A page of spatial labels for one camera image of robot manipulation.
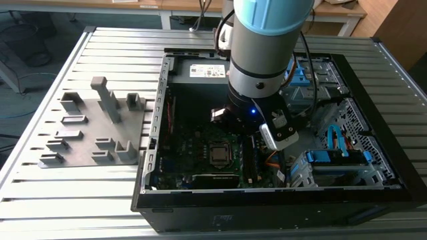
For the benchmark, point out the CPU socket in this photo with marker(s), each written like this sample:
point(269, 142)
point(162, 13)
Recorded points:
point(221, 164)

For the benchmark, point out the dark green motherboard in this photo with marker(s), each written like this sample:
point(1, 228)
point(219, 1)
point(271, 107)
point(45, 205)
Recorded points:
point(187, 150)

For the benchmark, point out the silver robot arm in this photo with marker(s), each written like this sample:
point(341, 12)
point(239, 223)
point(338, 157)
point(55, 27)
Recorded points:
point(267, 62)

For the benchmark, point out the wooden cabinet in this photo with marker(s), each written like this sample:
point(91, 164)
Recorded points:
point(401, 30)

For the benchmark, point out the white metal table leg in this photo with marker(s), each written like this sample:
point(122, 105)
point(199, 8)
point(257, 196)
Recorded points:
point(10, 77)

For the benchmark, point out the grey power supply unit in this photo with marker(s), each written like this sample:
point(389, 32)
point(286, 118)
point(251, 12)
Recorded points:
point(201, 80)

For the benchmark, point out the black graphics card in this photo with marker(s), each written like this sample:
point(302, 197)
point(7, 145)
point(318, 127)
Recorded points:
point(217, 181)

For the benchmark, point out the grey metal drive cage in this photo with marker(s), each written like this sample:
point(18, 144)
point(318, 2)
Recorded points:
point(330, 75)

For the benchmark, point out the hard disk in blue carrier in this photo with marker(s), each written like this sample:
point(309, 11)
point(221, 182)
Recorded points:
point(321, 157)

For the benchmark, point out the silver CPU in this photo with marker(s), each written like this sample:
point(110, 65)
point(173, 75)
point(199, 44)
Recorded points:
point(221, 153)

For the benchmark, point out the perforated metal cage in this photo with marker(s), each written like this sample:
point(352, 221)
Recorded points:
point(354, 117)

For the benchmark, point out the grey metal disk bay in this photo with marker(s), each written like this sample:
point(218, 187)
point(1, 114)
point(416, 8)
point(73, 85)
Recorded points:
point(334, 172)

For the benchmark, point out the black PC case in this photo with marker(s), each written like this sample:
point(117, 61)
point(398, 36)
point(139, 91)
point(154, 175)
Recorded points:
point(267, 200)

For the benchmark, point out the grey plastic parts rack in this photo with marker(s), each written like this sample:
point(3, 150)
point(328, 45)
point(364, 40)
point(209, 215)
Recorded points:
point(101, 120)

